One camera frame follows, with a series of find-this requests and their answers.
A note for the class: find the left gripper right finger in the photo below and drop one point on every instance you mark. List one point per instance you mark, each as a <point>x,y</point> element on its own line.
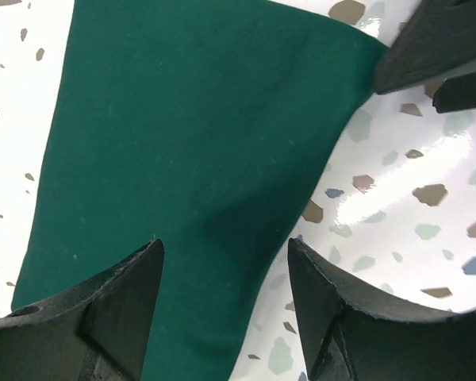
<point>350,330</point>

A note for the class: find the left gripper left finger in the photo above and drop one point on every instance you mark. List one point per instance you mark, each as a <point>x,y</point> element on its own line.
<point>96,330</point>

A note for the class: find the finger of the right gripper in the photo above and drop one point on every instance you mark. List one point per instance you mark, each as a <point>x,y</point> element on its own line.
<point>437,42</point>
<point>456,94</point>

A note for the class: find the dark green surgical cloth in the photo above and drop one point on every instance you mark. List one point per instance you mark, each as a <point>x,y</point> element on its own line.
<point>207,125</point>

